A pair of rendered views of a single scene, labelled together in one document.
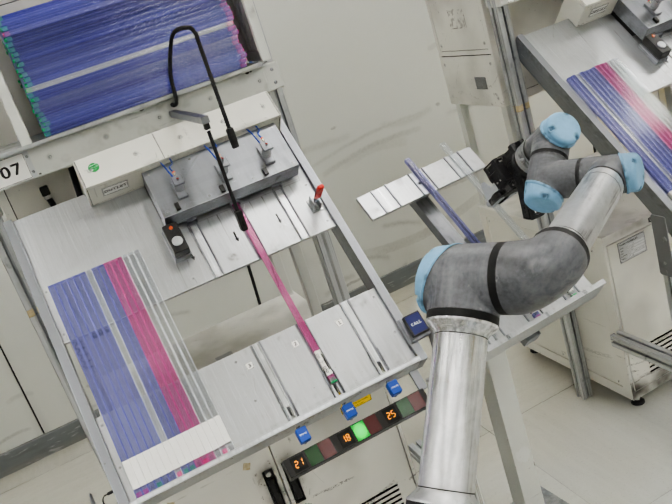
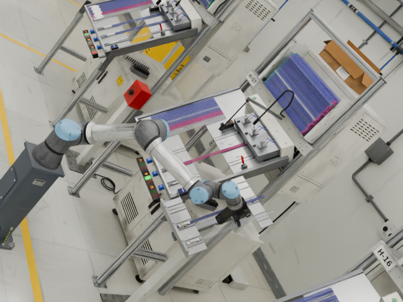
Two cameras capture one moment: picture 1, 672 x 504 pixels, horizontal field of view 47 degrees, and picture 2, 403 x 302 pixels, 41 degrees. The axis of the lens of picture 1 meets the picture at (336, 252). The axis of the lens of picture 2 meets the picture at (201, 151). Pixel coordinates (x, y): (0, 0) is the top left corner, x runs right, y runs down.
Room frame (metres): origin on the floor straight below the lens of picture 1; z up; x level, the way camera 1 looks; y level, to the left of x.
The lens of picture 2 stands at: (0.24, -2.41, 1.96)
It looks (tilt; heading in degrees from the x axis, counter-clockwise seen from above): 20 degrees down; 62
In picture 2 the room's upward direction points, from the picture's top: 43 degrees clockwise
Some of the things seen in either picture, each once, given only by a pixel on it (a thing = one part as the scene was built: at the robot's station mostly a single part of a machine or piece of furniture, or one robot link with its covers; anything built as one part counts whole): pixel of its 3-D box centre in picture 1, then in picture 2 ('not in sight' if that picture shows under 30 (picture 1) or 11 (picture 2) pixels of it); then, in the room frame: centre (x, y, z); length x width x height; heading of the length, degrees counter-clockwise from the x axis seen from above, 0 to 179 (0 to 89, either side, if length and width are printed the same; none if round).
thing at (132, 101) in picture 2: not in sight; (110, 126); (1.35, 0.95, 0.39); 0.24 x 0.24 x 0.78; 18
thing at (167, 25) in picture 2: not in sight; (135, 60); (1.40, 1.72, 0.66); 1.01 x 0.73 x 1.31; 18
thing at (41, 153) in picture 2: not in sight; (50, 151); (0.85, -0.11, 0.60); 0.15 x 0.15 x 0.10
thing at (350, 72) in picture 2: not in sight; (354, 68); (2.17, 0.51, 1.82); 0.68 x 0.30 x 0.20; 108
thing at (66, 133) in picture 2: not in sight; (65, 135); (0.85, -0.11, 0.72); 0.13 x 0.12 x 0.14; 51
